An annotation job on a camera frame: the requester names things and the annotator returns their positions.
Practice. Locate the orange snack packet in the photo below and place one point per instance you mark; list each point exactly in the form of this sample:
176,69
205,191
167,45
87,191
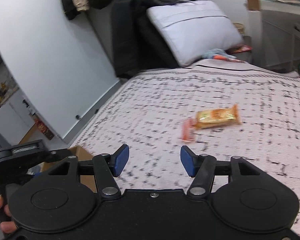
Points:
217,117

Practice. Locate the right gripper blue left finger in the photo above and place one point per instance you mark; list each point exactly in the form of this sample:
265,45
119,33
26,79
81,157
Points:
118,160

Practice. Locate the black jacket on chair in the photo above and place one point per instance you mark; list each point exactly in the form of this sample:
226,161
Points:
137,44

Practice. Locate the grey door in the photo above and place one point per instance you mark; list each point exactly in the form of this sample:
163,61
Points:
100,21

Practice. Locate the pink snack packet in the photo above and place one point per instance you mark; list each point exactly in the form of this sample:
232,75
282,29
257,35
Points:
187,130

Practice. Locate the white pillow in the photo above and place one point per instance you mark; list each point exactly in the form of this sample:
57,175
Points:
190,29

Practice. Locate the white desk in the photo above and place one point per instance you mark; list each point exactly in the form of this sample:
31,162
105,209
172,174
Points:
274,28

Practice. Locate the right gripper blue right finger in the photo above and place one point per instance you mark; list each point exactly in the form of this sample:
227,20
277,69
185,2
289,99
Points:
189,161

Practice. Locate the dark soda bottle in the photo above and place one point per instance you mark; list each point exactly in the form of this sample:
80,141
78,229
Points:
44,129

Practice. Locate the person's left hand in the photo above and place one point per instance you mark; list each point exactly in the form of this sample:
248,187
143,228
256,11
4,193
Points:
6,227

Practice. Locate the patterned white bed blanket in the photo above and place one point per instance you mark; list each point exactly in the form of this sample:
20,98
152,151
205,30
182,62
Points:
214,107

